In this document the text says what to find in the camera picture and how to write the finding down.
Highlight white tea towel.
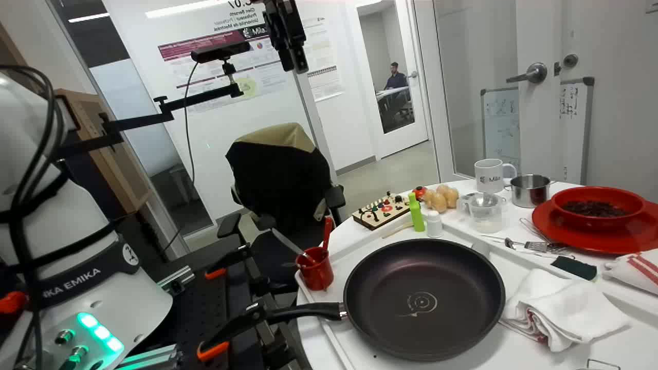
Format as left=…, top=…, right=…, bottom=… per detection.
left=504, top=270, right=629, bottom=353

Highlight small steel pot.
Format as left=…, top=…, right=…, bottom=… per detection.
left=510, top=174, right=550, bottom=207

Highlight black office chair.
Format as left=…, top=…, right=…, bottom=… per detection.
left=227, top=123, right=345, bottom=246

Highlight robot base with lights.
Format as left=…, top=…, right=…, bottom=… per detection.
left=0, top=67, right=172, bottom=370

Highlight bread rolls on plate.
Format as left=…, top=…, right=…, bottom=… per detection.
left=413, top=185, right=458, bottom=214

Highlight red plate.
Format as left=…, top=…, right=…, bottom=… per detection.
left=530, top=201, right=658, bottom=258

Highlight red cup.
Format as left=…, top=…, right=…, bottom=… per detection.
left=295, top=246, right=333, bottom=291

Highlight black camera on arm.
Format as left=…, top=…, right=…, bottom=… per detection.
left=192, top=41, right=251, bottom=63

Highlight small steel bowl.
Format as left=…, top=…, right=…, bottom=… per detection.
left=457, top=193, right=504, bottom=221

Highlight white mug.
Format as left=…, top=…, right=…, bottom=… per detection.
left=474, top=159, right=517, bottom=196

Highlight sushi tray toy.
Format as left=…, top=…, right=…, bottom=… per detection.
left=351, top=191, right=409, bottom=230

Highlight red striped cloth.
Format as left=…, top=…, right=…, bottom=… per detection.
left=607, top=248, right=658, bottom=296

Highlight orange handled clamp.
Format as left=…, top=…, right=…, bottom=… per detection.
left=196, top=302, right=263, bottom=364

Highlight black frying pan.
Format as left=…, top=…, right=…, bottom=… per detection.
left=266, top=238, right=505, bottom=362

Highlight silver door handle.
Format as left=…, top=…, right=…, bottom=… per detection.
left=510, top=63, right=547, bottom=85

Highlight red bowl with food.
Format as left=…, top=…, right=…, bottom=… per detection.
left=550, top=185, right=645, bottom=229

